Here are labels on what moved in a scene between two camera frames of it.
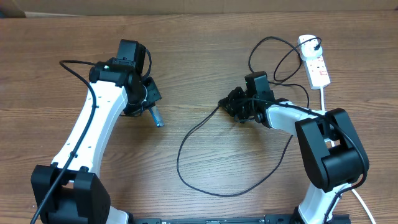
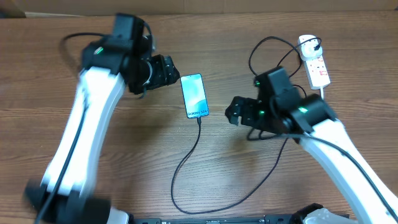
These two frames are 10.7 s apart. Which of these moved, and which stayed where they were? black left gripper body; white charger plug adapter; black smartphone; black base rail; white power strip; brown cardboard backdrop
Moved: black smartphone; black left gripper body
Stayed: brown cardboard backdrop; white charger plug adapter; white power strip; black base rail
